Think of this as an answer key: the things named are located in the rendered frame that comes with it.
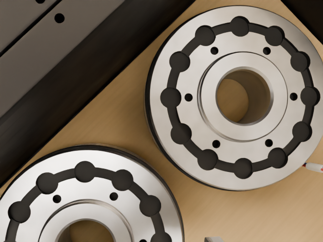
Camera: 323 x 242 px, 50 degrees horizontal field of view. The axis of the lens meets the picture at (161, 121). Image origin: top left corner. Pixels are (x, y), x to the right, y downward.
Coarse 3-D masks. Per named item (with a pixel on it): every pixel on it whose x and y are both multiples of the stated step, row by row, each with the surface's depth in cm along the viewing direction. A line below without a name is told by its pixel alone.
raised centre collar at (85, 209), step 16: (64, 208) 17; (80, 208) 17; (96, 208) 17; (112, 208) 18; (48, 224) 17; (64, 224) 17; (112, 224) 17; (128, 224) 18; (48, 240) 17; (128, 240) 18
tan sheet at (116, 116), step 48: (240, 0) 22; (96, 96) 21; (240, 96) 22; (48, 144) 21; (144, 144) 21; (0, 192) 21; (192, 192) 22; (240, 192) 22; (288, 192) 22; (96, 240) 21; (192, 240) 21; (240, 240) 22; (288, 240) 22
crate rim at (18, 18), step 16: (0, 0) 11; (16, 0) 11; (32, 0) 11; (48, 0) 11; (0, 16) 11; (16, 16) 11; (32, 16) 11; (0, 32) 11; (16, 32) 11; (0, 48) 11
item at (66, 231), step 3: (66, 228) 20; (63, 231) 19; (66, 231) 20; (63, 234) 19; (66, 234) 20; (69, 234) 21; (60, 237) 18; (63, 237) 19; (66, 237) 20; (69, 237) 21; (60, 240) 18; (63, 240) 19; (66, 240) 20; (69, 240) 20
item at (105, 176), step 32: (64, 160) 18; (96, 160) 18; (128, 160) 18; (32, 192) 18; (64, 192) 18; (96, 192) 18; (128, 192) 18; (160, 192) 18; (0, 224) 18; (32, 224) 18; (160, 224) 18
